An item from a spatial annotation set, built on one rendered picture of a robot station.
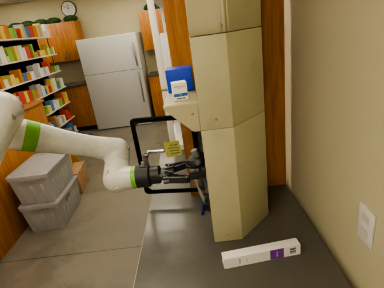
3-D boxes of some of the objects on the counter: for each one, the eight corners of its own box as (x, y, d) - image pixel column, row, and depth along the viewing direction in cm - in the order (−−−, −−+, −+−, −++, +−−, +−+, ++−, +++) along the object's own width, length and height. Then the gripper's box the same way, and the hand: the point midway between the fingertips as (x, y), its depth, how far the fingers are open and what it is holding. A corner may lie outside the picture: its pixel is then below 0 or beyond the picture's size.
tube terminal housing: (259, 192, 145) (250, 27, 117) (278, 235, 115) (272, 26, 87) (208, 198, 146) (188, 35, 118) (215, 242, 116) (189, 38, 88)
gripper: (146, 179, 108) (207, 172, 107) (152, 155, 128) (204, 150, 127) (149, 197, 111) (209, 190, 110) (155, 171, 131) (206, 165, 130)
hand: (200, 169), depth 119 cm, fingers closed on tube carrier, 9 cm apart
